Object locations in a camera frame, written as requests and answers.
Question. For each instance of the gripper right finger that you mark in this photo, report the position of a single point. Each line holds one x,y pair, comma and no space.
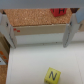
68,33

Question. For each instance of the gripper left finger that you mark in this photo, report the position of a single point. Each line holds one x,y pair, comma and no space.
10,33

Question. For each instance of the yellow block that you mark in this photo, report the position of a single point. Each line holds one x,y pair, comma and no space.
52,75

